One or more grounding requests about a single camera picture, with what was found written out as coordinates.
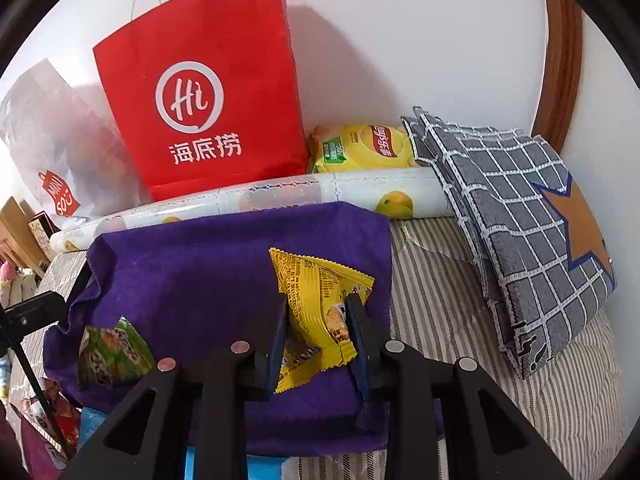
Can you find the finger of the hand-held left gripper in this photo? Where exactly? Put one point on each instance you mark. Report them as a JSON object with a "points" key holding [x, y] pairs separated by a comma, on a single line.
{"points": [[35, 310]]}

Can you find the wooden headboard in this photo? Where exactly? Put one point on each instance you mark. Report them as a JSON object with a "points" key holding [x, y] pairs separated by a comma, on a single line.
{"points": [[560, 60]]}

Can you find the green snack packet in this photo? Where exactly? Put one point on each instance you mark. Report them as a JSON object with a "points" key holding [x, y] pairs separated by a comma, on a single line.
{"points": [[110, 355]]}

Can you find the white plastic bag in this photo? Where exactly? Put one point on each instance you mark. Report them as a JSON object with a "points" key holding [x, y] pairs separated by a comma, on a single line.
{"points": [[60, 125]]}

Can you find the striped bed sheet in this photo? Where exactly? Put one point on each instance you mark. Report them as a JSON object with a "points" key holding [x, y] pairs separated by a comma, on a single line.
{"points": [[440, 310]]}

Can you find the grey checked cushion with star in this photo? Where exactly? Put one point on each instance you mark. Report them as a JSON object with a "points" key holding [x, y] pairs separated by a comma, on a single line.
{"points": [[520, 240]]}

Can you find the fruit print paper roll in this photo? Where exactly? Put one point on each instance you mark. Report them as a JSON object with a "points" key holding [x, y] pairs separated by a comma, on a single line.
{"points": [[350, 192]]}

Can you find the maroon packet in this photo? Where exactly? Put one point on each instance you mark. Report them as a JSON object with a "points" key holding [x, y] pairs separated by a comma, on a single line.
{"points": [[40, 450]]}

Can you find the black rod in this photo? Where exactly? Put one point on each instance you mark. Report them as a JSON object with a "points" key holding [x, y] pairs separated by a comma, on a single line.
{"points": [[30, 380]]}

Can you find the wooden box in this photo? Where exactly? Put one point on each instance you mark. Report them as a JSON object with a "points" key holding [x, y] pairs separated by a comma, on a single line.
{"points": [[17, 230]]}

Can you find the pink plush toy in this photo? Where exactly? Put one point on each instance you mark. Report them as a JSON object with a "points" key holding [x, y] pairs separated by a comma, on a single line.
{"points": [[6, 271]]}

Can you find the yellow snack packet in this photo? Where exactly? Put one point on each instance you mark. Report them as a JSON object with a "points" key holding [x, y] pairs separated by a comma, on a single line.
{"points": [[310, 300]]}

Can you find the patterned small box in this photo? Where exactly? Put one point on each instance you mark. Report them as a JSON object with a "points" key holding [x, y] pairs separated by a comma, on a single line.
{"points": [[42, 235]]}

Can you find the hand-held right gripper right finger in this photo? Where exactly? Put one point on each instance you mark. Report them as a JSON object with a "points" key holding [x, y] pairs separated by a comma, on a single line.
{"points": [[357, 342]]}

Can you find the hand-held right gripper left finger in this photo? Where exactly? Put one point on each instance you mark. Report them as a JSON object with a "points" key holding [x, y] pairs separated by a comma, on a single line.
{"points": [[277, 347]]}

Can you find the light blue packet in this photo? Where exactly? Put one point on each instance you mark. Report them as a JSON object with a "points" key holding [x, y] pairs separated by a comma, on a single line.
{"points": [[265, 470]]}

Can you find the red paper bag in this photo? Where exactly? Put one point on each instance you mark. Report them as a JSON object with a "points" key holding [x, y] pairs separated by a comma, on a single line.
{"points": [[225, 35]]}

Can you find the purple cloth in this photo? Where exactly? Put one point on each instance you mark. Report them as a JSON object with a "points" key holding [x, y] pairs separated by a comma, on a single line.
{"points": [[200, 270]]}

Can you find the red snack packet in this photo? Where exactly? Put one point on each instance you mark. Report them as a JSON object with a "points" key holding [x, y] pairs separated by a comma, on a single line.
{"points": [[65, 415]]}

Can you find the yellow chips bag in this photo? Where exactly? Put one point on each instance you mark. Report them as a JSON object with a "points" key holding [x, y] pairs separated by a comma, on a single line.
{"points": [[360, 152]]}

